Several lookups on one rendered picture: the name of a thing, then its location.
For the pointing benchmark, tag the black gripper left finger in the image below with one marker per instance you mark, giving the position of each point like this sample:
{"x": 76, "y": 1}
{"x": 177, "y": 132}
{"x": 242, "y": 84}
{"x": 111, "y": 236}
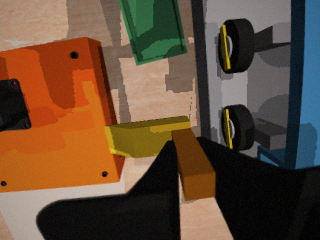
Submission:
{"x": 149, "y": 211}

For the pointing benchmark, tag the green tray rim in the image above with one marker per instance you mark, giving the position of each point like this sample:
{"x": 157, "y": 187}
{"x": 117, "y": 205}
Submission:
{"x": 183, "y": 44}

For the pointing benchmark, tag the grey ramp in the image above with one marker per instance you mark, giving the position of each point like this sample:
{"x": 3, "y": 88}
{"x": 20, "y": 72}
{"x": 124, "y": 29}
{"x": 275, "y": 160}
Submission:
{"x": 263, "y": 88}

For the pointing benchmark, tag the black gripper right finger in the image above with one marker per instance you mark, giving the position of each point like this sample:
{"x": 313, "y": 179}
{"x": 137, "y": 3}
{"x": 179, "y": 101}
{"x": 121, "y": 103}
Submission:
{"x": 259, "y": 200}

